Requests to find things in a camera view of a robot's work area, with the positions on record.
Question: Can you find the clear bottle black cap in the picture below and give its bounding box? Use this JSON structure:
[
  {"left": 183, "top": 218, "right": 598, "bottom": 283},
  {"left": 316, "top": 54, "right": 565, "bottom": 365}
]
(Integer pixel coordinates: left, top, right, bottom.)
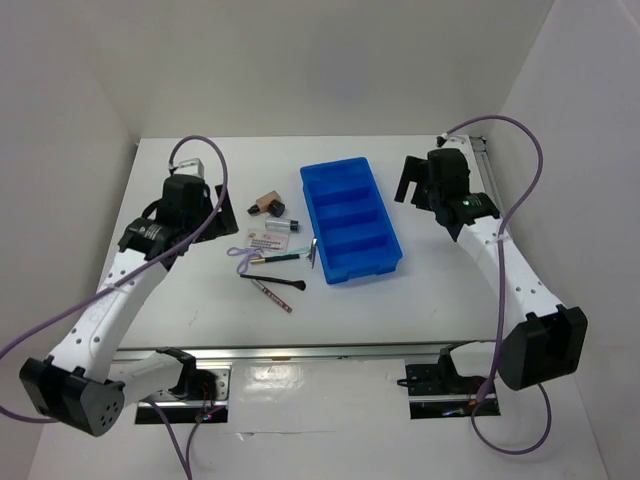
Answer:
[{"left": 264, "top": 216, "right": 300, "bottom": 233}]

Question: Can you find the beige foundation bottle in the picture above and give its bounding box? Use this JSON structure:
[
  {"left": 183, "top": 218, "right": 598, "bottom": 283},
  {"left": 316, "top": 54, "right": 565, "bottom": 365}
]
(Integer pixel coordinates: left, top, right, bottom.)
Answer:
[{"left": 247, "top": 191, "right": 285, "bottom": 217}]

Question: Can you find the purple eyelash applicator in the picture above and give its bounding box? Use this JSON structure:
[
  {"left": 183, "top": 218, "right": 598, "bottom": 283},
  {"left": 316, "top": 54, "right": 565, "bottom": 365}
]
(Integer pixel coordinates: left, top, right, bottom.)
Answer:
[{"left": 226, "top": 247, "right": 263, "bottom": 275}]

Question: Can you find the red silver lip pencil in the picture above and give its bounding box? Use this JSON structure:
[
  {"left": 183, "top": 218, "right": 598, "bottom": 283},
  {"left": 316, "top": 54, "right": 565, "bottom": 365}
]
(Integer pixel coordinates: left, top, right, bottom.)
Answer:
[{"left": 251, "top": 279, "right": 292, "bottom": 313}]

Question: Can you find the mint eyebrow razor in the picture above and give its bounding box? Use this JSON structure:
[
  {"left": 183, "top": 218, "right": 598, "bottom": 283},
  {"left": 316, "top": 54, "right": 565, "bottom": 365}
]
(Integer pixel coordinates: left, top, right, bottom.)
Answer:
[{"left": 279, "top": 246, "right": 310, "bottom": 255}]

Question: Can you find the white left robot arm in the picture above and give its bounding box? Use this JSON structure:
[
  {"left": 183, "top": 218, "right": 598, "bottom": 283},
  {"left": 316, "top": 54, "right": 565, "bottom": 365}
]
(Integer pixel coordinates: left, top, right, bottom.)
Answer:
[{"left": 19, "top": 174, "right": 238, "bottom": 437}]

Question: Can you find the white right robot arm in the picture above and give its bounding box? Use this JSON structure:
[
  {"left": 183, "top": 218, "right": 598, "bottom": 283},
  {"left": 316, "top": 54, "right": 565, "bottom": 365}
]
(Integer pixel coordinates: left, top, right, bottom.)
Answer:
[{"left": 395, "top": 148, "right": 588, "bottom": 390}]

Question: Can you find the false eyelash case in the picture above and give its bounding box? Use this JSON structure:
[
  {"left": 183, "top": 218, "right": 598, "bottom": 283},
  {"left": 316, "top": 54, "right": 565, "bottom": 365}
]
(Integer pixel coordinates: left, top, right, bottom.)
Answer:
[{"left": 244, "top": 228, "right": 289, "bottom": 252}]

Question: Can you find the blue plastic organizer tray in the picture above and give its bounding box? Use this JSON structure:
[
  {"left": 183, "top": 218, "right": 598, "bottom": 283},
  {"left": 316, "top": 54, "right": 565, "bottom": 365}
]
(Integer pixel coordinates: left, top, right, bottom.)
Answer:
[{"left": 300, "top": 157, "right": 403, "bottom": 285}]

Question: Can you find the silver hair clip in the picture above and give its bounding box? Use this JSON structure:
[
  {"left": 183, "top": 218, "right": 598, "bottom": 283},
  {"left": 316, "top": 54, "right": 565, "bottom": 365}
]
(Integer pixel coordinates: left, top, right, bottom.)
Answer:
[{"left": 306, "top": 236, "right": 318, "bottom": 268}]

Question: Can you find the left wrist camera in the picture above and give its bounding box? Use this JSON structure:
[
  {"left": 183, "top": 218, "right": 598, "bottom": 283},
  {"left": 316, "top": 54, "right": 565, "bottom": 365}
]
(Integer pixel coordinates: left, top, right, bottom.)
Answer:
[{"left": 169, "top": 158, "right": 204, "bottom": 179}]

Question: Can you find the aluminium side rail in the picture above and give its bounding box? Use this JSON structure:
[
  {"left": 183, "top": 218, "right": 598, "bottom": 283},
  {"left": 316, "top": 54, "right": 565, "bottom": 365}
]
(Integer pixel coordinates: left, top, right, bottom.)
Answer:
[{"left": 469, "top": 136, "right": 503, "bottom": 211}]

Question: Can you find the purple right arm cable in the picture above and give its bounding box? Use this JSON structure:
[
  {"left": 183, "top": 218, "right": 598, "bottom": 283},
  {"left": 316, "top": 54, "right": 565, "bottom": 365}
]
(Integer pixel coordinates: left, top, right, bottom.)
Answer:
[{"left": 447, "top": 115, "right": 553, "bottom": 455}]

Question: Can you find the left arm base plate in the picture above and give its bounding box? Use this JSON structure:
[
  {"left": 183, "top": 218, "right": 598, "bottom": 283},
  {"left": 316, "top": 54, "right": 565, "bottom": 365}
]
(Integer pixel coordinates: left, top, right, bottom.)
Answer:
[{"left": 134, "top": 361, "right": 232, "bottom": 425}]

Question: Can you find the aluminium front rail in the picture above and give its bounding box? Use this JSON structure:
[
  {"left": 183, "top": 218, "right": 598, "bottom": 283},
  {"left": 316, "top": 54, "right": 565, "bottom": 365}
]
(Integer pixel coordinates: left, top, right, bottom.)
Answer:
[{"left": 112, "top": 342, "right": 481, "bottom": 364}]

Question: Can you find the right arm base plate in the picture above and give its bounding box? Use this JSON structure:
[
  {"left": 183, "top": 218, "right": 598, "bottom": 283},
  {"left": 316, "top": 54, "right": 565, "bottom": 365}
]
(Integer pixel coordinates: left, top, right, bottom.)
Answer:
[{"left": 396, "top": 356, "right": 485, "bottom": 420}]

